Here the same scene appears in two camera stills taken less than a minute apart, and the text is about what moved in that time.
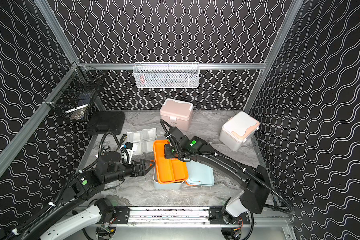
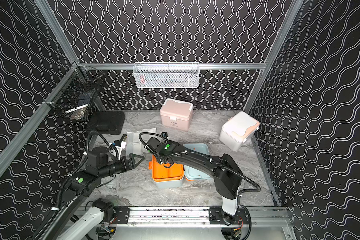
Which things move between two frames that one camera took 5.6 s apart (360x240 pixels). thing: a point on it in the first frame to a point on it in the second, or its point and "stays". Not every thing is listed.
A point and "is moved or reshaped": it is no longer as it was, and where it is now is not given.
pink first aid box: (177, 113) stays
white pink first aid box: (237, 129) stays
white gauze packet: (138, 148) is moved or reshaped
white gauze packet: (134, 136) stays
